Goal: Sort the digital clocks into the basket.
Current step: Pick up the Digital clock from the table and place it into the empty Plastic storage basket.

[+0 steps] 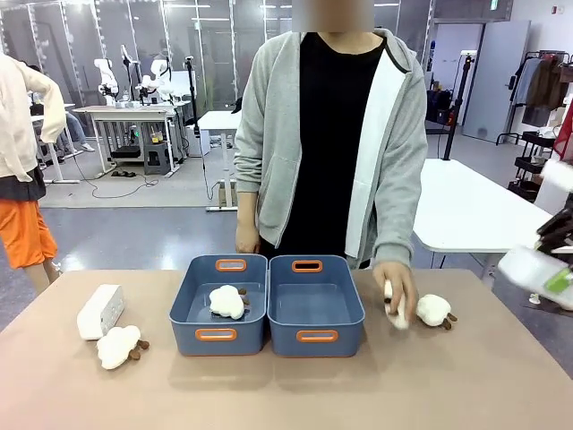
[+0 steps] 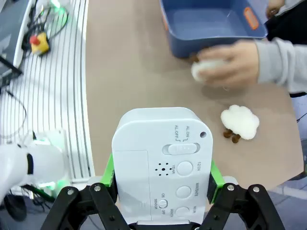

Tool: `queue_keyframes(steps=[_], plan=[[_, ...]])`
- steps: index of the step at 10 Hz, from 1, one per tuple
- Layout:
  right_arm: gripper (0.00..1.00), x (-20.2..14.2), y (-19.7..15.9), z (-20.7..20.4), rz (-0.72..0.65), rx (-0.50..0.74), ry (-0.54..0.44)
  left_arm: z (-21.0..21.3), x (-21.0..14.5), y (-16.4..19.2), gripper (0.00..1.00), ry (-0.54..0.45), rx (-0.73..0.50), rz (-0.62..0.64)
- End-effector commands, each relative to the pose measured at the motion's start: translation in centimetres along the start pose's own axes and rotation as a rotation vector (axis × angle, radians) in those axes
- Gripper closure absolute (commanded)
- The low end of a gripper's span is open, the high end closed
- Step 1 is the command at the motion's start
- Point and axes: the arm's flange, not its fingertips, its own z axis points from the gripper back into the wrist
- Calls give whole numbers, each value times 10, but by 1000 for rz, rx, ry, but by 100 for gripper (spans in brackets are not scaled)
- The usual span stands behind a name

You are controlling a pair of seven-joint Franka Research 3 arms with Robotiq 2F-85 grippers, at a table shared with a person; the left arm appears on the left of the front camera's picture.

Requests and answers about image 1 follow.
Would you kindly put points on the black trolley cart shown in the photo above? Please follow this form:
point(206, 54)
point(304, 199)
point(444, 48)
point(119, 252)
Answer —
point(532, 161)

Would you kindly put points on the white desk with metal frame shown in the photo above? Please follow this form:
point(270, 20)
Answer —
point(130, 112)

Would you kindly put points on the black bag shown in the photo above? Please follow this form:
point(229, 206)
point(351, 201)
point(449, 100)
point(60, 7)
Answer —
point(438, 105)

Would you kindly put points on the person in grey hoodie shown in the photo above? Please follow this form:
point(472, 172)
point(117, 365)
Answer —
point(331, 148)

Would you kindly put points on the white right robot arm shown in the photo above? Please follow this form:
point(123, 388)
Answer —
point(532, 271)

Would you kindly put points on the person's left hand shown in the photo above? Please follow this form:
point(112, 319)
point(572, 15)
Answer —
point(396, 282)

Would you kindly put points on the large white table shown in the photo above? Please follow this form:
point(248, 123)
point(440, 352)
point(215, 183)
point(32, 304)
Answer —
point(465, 206)

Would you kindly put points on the seated person in jeans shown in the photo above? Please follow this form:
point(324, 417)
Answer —
point(74, 130)

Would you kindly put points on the grey door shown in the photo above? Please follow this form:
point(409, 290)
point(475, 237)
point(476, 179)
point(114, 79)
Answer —
point(494, 80)

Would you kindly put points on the black clothes rack with coats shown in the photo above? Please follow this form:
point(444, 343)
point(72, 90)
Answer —
point(546, 85)

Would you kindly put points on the white pedestal table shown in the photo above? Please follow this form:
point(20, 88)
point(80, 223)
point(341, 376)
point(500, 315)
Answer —
point(221, 123)

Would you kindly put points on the black camera stand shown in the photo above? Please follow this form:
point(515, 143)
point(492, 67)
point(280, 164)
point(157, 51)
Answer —
point(192, 94)

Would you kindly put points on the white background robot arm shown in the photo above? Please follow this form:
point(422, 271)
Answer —
point(106, 80)
point(159, 76)

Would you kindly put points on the person in orange shorts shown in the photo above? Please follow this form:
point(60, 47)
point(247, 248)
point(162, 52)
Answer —
point(20, 148)

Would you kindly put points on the white digital clock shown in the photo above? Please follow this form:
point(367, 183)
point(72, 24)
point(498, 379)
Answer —
point(100, 311)
point(402, 315)

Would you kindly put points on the black tripod stand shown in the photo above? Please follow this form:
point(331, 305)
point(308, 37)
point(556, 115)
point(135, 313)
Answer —
point(456, 112)

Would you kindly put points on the person's right hand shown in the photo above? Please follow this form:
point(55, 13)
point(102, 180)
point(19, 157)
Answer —
point(247, 238)

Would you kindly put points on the grey step stool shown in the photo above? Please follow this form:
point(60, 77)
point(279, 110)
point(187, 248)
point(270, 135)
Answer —
point(157, 160)

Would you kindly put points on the white plush sheep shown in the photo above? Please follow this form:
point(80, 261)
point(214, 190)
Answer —
point(227, 302)
point(433, 310)
point(117, 347)

